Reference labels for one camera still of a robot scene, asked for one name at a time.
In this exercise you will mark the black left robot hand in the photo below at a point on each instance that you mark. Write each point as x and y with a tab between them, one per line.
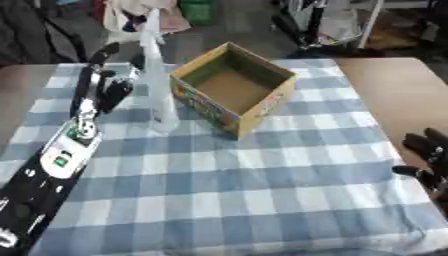
111	91

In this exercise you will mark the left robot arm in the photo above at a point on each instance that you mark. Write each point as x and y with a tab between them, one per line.
49	173

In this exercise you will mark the open cardboard box green inside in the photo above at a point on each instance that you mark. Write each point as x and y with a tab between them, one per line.
233	88

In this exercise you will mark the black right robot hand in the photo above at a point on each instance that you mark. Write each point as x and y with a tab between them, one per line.
430	156

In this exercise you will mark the green crate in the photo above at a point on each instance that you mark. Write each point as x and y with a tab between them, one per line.
197	10

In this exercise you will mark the white bag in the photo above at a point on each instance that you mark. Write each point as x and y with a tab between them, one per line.
140	16

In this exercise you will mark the clear plastic spray bottle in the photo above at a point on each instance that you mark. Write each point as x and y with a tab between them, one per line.
158	86

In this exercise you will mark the black tripod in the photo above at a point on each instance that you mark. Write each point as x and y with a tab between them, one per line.
306	23

